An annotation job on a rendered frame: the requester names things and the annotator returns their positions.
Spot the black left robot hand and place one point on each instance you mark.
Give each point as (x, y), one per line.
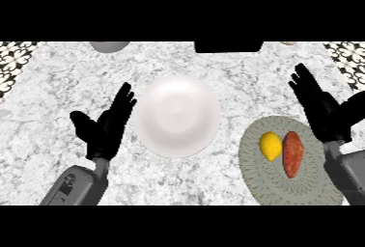
(106, 128)

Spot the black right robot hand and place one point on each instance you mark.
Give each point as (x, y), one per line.
(323, 112)

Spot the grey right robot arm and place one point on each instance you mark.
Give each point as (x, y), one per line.
(346, 170)

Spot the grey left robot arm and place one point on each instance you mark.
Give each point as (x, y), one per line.
(78, 186)

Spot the orange-red sweet potato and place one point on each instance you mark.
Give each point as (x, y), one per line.
(292, 154)

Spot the white round plate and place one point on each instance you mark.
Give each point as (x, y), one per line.
(177, 115)

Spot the grey-green round placemat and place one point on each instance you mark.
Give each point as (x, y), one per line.
(266, 180)

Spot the yellow lemon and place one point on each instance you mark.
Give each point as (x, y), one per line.
(270, 146)

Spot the small beige object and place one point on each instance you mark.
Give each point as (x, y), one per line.
(288, 42)

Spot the grey round bowl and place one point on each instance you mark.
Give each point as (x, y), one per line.
(109, 46)

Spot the black box-shaped appliance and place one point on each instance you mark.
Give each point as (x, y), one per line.
(227, 47)

